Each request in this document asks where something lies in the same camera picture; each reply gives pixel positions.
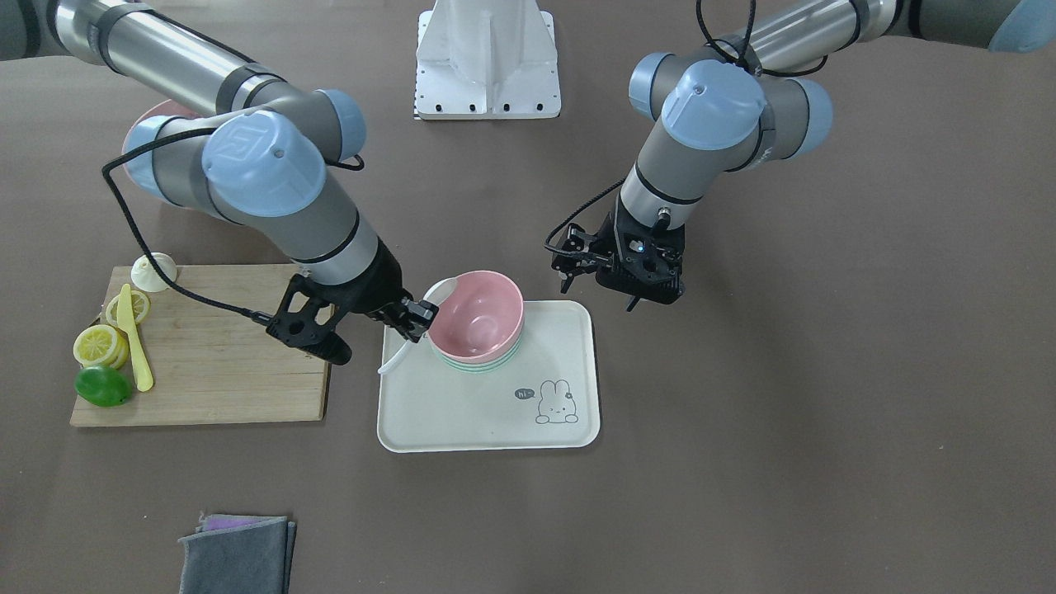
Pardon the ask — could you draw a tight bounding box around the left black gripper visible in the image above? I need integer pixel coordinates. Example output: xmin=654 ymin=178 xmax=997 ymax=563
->
xmin=544 ymin=193 xmax=684 ymax=313

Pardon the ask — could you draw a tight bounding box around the white bear serving tray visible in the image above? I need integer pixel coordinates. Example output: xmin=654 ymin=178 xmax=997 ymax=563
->
xmin=377 ymin=300 xmax=602 ymax=454

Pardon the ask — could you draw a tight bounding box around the folded grey cloth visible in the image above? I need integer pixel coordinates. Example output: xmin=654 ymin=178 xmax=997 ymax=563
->
xmin=178 ymin=514 xmax=297 ymax=593

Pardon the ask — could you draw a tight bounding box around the bamboo cutting board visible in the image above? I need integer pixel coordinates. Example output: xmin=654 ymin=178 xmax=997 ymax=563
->
xmin=69 ymin=290 xmax=331 ymax=427

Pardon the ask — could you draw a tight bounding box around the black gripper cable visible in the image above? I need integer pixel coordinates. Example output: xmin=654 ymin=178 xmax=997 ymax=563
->
xmin=101 ymin=125 xmax=365 ymax=324

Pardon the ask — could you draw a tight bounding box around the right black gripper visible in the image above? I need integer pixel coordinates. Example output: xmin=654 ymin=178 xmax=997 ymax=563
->
xmin=266 ymin=247 xmax=439 ymax=365

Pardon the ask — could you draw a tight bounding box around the back lemon slice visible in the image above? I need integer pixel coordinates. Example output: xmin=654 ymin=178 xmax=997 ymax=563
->
xmin=106 ymin=333 xmax=130 ymax=369

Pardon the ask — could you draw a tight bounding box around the lower lemon slice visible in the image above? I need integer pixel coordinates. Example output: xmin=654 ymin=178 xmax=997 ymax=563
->
xmin=103 ymin=289 xmax=151 ymax=328

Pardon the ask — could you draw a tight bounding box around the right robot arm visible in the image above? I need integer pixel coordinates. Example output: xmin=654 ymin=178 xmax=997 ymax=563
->
xmin=2 ymin=1 xmax=438 ymax=365

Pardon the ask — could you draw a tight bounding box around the top green bowl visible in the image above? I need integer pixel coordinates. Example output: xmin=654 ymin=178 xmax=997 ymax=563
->
xmin=432 ymin=334 xmax=526 ymax=370

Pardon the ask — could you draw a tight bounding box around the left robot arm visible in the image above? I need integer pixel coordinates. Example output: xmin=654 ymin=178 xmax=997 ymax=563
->
xmin=544 ymin=1 xmax=1054 ymax=309

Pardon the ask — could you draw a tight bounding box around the green toy lime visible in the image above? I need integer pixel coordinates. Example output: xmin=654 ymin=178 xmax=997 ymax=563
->
xmin=74 ymin=365 xmax=133 ymax=408

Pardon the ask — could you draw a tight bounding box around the lemon slice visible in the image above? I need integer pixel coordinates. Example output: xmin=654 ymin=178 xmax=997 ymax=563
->
xmin=106 ymin=333 xmax=130 ymax=369
xmin=73 ymin=324 xmax=120 ymax=367
xmin=103 ymin=289 xmax=151 ymax=328

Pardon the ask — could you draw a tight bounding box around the white toy bun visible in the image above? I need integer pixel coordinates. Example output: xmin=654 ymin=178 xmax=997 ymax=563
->
xmin=130 ymin=252 xmax=180 ymax=293

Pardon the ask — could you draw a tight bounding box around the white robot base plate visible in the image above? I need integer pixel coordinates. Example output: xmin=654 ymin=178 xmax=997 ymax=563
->
xmin=412 ymin=1 xmax=563 ymax=120

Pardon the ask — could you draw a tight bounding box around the upper lemon slice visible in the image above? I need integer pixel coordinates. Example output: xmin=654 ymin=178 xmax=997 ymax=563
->
xmin=73 ymin=324 xmax=120 ymax=367

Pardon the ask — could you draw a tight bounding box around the green bowl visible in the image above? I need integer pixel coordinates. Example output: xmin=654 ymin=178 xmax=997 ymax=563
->
xmin=439 ymin=350 xmax=516 ymax=375
xmin=432 ymin=334 xmax=526 ymax=370
xmin=437 ymin=342 xmax=522 ymax=373

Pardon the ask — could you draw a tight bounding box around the white ceramic spoon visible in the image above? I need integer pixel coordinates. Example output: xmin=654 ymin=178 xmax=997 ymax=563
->
xmin=378 ymin=277 xmax=460 ymax=376

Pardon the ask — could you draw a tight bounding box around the small pink bowl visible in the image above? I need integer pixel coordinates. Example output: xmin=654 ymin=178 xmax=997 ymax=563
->
xmin=425 ymin=271 xmax=525 ymax=364

